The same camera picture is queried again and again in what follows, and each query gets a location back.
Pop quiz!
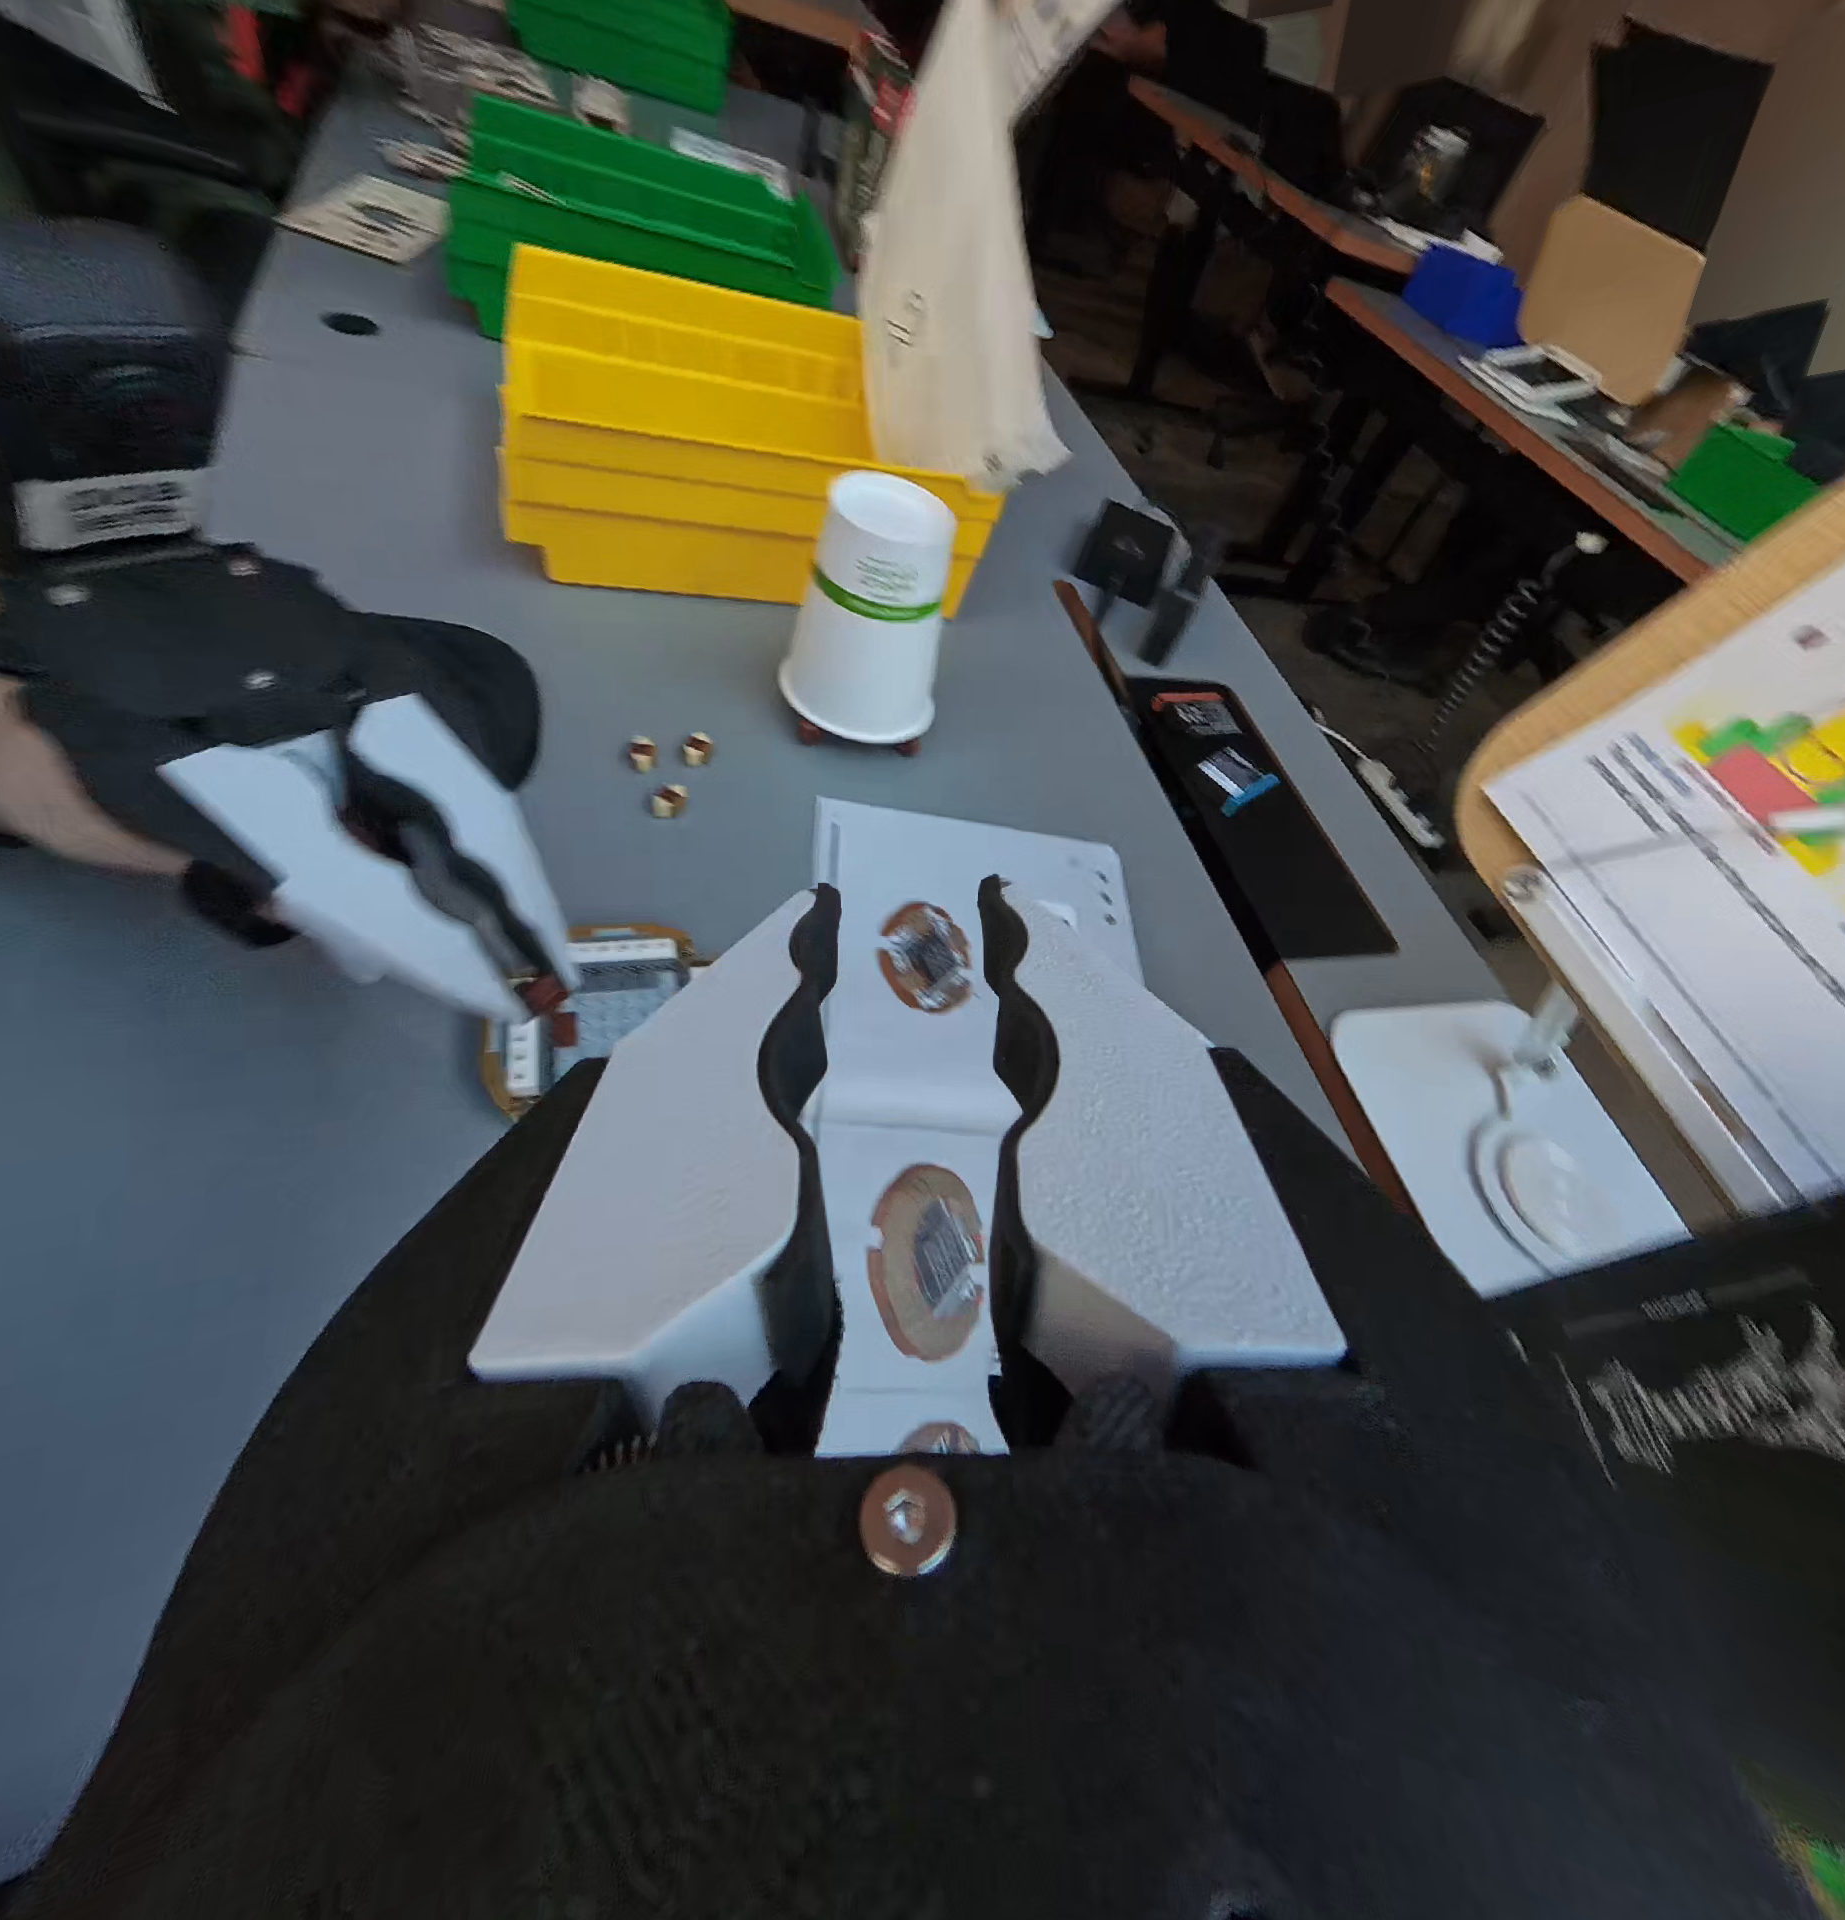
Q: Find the blue plastic bin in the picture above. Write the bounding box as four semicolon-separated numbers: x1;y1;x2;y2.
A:
1402;244;1528;349

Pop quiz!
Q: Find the black toy set box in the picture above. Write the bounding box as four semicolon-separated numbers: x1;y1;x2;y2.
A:
1492;1186;1845;1532

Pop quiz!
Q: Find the printed instruction sheet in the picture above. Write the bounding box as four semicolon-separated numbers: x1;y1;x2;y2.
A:
1481;539;1845;1203

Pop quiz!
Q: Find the white paper bag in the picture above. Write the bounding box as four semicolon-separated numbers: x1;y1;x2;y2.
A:
858;0;1073;498

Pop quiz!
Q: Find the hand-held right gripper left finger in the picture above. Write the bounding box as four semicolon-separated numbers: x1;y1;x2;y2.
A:
468;886;848;1454

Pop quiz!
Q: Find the open cardboard box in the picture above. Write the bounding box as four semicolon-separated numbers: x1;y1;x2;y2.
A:
1519;193;1716;410

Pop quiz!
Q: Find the white paper cup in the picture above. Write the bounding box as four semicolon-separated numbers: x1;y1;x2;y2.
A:
776;469;960;743

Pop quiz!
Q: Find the wooden desk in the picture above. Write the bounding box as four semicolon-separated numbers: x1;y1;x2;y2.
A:
1319;269;1764;588

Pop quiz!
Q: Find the wooden display board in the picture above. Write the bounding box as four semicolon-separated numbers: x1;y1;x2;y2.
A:
1450;463;1845;962

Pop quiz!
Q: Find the white stand base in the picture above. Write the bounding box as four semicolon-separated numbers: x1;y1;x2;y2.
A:
1331;997;1693;1301

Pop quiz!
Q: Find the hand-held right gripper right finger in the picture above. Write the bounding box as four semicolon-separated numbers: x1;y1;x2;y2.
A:
980;875;1347;1452

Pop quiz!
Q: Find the round toy brick base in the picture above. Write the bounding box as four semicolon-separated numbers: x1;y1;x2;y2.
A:
483;921;711;1126

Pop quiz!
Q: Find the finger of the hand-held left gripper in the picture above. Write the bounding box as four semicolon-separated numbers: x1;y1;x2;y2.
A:
344;691;582;1006
155;722;549;1029

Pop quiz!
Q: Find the building instruction booklet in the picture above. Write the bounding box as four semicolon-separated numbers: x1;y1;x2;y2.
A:
810;796;1131;1459

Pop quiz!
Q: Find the white power strip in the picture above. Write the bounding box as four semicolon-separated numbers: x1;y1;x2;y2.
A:
1349;749;1448;856

